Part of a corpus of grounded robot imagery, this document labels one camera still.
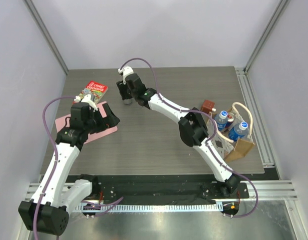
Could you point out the slotted cable duct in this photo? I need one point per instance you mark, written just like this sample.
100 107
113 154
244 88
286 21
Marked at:
83 208

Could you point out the Pocari Sweat bottle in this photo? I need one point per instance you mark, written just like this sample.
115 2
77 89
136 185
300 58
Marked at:
221 120
238 131

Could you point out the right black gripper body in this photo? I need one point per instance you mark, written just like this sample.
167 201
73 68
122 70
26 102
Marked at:
129 91

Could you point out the red children's book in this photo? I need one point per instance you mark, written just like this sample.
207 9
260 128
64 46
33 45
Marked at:
97 91

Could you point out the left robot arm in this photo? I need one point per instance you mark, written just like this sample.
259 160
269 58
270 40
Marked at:
49 208

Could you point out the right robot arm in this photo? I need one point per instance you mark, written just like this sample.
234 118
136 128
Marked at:
192 128

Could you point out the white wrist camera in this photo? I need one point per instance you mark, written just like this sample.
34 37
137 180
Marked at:
125 72
88 99

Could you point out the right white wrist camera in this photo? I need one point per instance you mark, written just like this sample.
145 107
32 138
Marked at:
125 72

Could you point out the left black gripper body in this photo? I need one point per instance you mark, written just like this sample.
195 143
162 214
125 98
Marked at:
96 121

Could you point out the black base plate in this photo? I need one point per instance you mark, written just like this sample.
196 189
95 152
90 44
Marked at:
161 190

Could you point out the Red Bull can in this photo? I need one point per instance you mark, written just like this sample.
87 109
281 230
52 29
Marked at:
127 101
230 120

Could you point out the cat print canvas bag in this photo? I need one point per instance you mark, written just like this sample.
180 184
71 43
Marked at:
228 148

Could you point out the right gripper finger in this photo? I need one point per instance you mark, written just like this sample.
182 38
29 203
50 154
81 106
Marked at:
130 95
123 89

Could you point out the pink clipboard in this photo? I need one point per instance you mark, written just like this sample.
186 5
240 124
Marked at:
63 122

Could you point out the red cube power adapter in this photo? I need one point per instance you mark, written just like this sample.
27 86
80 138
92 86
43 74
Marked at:
207 106

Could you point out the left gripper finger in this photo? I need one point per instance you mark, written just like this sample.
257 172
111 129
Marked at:
97 130
111 120

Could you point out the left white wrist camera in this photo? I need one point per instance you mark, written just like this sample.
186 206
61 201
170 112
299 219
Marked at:
88 99

